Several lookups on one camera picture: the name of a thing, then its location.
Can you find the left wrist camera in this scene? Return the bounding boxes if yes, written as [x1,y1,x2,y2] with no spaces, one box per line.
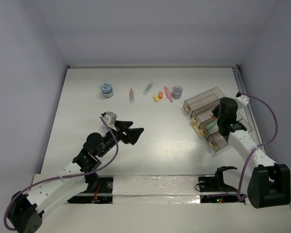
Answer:
[100,111,117,130]

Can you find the yellow highlighter cap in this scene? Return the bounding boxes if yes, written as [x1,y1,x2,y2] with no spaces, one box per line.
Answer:
[153,95,160,102]

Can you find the green highlighter on table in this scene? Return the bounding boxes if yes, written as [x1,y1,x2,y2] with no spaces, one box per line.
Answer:
[143,82,153,95]

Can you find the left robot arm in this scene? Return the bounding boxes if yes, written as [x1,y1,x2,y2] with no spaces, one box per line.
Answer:
[3,121,144,233]

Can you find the aluminium rail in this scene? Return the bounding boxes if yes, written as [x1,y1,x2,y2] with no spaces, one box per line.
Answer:
[232,65,261,144]

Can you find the clear jar purple contents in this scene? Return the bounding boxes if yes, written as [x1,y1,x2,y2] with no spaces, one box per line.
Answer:
[172,85,183,99]

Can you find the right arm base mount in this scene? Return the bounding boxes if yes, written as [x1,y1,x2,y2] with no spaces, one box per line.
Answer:
[194,166,245,204]

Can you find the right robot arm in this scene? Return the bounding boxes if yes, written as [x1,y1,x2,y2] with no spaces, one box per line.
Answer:
[212,93,291,209]

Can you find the pink highlighter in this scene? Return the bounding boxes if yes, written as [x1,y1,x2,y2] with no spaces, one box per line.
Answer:
[163,86,173,102]

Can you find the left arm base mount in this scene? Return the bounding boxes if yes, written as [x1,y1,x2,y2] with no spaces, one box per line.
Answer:
[67,176,113,204]

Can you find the blue lidded paint jar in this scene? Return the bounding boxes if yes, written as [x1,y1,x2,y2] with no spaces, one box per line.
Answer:
[101,82,113,98]

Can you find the orange highlighter cap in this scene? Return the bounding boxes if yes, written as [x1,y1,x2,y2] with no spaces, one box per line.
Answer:
[158,92,163,99]

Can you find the silver foil strip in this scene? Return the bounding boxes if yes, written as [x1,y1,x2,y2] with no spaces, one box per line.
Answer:
[112,175,200,204]

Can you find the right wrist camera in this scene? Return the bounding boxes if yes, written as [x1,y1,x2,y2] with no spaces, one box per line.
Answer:
[235,92,249,109]

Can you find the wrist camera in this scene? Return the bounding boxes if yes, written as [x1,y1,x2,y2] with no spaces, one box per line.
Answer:
[235,92,249,109]
[100,111,117,130]

